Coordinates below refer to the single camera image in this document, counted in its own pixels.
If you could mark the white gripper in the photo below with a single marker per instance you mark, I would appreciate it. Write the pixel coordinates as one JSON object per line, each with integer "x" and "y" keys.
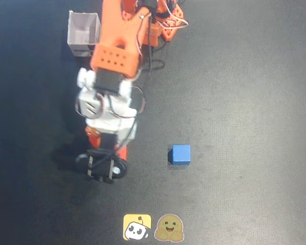
{"x": 107, "y": 141}

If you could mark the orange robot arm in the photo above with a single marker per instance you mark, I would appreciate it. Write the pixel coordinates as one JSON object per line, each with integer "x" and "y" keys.
{"x": 114, "y": 30}

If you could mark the orange robot base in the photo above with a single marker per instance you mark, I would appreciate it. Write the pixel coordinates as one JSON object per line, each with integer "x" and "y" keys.
{"x": 174, "y": 29}

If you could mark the blue cube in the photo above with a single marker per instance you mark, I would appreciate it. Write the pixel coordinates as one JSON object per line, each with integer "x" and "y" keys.
{"x": 181, "y": 153}

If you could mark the yellow robot sticker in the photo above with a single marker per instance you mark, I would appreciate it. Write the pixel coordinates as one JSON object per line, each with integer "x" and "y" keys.
{"x": 136, "y": 227}

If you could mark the white cardboard box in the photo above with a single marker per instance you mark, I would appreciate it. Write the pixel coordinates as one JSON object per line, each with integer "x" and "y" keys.
{"x": 79, "y": 33}

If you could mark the hugging face sticker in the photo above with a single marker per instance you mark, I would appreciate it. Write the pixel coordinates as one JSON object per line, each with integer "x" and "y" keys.
{"x": 169, "y": 227}

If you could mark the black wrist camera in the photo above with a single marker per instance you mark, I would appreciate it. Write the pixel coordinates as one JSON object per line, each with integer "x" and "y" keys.
{"x": 102, "y": 168}

